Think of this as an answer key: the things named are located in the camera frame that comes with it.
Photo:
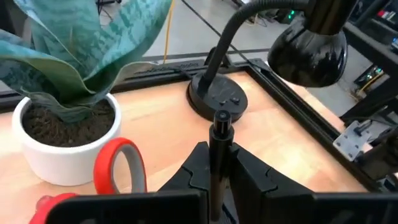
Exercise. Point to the black metal stand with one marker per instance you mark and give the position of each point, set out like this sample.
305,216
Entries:
373,49

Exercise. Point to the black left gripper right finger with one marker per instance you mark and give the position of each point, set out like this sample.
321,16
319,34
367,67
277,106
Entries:
248,186

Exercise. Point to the black pen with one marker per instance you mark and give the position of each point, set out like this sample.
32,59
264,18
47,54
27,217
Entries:
220,155

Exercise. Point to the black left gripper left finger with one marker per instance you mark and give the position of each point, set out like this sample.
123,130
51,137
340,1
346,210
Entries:
192,174

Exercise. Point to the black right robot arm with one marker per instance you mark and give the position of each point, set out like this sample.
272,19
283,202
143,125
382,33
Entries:
382,155

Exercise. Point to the grey metal bracket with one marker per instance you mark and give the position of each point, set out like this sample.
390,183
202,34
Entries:
351,141

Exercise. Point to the black perforated metal box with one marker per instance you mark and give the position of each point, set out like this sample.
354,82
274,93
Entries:
168,67

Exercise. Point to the snake plant in white pot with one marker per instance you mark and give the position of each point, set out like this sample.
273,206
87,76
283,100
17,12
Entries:
68,161

